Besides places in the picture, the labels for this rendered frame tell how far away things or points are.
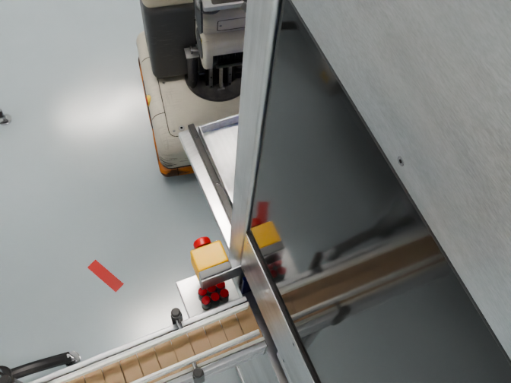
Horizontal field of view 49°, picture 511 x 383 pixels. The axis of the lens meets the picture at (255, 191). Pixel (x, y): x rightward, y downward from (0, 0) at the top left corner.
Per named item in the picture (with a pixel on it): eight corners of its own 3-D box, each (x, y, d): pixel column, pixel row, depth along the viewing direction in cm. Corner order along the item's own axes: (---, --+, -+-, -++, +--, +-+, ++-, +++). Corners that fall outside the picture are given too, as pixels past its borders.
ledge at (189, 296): (247, 316, 133) (247, 314, 131) (196, 337, 130) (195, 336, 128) (225, 265, 139) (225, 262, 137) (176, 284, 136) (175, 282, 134)
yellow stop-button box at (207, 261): (231, 278, 127) (232, 267, 121) (201, 289, 125) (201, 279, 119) (219, 249, 130) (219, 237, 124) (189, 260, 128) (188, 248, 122)
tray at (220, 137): (337, 207, 146) (340, 201, 143) (245, 240, 140) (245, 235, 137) (284, 106, 160) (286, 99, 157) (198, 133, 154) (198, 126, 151)
